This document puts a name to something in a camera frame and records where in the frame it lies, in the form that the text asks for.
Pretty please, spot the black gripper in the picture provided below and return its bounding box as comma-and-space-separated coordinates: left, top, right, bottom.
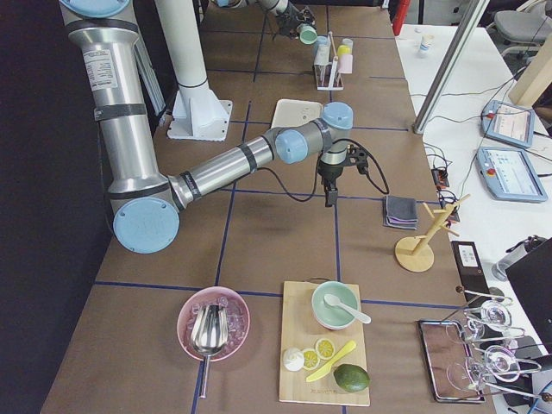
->
276, 3, 315, 38
317, 148, 349, 208

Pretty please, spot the green cup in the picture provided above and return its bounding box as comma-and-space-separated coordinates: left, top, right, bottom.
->
298, 23, 317, 45

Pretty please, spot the beige rabbit tray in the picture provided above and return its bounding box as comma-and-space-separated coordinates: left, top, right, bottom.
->
271, 98, 323, 128

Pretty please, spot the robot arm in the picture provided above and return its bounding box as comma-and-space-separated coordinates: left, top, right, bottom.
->
60, 1, 354, 254
215, 0, 318, 45

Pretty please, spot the blue cup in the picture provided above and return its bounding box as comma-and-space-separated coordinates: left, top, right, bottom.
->
314, 35, 329, 47

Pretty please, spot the beige cup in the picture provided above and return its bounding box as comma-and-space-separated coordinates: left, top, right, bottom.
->
314, 44, 330, 66

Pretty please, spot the yellow cup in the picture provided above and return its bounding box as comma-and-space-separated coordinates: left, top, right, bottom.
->
337, 44, 352, 59

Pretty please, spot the pink cup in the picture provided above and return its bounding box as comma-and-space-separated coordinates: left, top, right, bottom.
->
337, 53, 354, 74

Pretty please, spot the white paper cup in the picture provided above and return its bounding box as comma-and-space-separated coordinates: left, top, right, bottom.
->
417, 34, 434, 58

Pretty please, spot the black glass rack tray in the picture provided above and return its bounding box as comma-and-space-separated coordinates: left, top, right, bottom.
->
417, 319, 486, 405

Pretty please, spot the grey folded cloth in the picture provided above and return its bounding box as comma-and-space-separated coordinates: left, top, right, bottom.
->
383, 195, 418, 230

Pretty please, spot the wooden mug tree stand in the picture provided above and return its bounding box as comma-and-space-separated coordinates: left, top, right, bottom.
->
394, 194, 470, 273

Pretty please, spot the white spoon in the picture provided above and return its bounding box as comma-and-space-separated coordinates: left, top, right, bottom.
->
323, 293, 372, 324

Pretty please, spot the green bowl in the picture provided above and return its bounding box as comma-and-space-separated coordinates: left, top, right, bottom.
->
311, 281, 359, 329

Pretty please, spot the pink ice bowl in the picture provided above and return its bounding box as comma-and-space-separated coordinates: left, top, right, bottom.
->
177, 286, 250, 361

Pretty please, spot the lemon slice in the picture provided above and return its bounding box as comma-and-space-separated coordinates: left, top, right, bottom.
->
314, 337, 336, 361
302, 348, 320, 371

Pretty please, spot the black label box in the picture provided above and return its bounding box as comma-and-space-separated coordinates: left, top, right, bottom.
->
451, 241, 489, 293

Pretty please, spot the white garlic bulb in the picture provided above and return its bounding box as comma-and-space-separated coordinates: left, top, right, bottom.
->
282, 348, 304, 372

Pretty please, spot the yellow plastic knife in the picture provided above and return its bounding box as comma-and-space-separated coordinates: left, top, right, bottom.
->
305, 340, 357, 383

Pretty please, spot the teach pendant near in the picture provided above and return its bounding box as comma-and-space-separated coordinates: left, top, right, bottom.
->
476, 147, 548, 203

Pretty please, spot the teach pendant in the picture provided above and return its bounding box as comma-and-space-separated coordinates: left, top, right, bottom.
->
481, 100, 536, 149
476, 147, 548, 203

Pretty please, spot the metal ice scoop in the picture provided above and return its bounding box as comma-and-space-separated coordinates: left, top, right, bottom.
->
191, 304, 229, 398

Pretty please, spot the green lime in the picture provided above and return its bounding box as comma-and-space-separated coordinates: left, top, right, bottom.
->
333, 364, 371, 392

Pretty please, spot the teach pendant far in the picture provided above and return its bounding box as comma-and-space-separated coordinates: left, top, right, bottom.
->
481, 100, 536, 149

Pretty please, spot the wine glass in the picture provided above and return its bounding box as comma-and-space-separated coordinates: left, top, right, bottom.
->
464, 299, 511, 331

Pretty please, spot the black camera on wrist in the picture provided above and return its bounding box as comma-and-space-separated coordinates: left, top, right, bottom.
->
347, 145, 369, 176

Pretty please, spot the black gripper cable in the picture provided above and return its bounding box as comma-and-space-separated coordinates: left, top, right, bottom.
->
258, 146, 392, 204

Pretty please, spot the white wire cup rack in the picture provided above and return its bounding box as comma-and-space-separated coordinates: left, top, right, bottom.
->
312, 31, 344, 91

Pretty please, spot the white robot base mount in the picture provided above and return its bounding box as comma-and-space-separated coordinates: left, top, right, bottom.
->
155, 0, 232, 141

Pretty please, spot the aluminium frame post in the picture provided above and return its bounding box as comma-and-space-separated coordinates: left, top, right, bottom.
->
412, 0, 489, 135

